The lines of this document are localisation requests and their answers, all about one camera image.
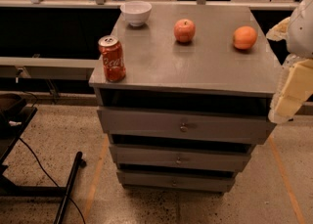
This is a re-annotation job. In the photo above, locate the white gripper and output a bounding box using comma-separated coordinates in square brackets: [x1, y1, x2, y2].
[266, 0, 313, 124]

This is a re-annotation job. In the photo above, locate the red apple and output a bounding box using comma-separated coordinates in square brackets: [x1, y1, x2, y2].
[174, 19, 196, 43]

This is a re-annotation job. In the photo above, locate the red coke can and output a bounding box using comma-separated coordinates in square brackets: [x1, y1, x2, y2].
[98, 35, 126, 82]

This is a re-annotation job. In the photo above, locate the orange fruit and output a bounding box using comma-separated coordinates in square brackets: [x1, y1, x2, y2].
[233, 26, 257, 50]

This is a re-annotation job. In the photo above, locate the grey drawer cabinet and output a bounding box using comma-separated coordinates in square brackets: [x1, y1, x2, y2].
[90, 4, 280, 193]

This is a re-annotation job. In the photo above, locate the white bowl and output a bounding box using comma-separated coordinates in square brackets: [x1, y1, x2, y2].
[120, 1, 152, 26]

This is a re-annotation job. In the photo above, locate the black floor cable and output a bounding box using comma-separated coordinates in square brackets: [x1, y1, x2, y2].
[19, 137, 87, 224]

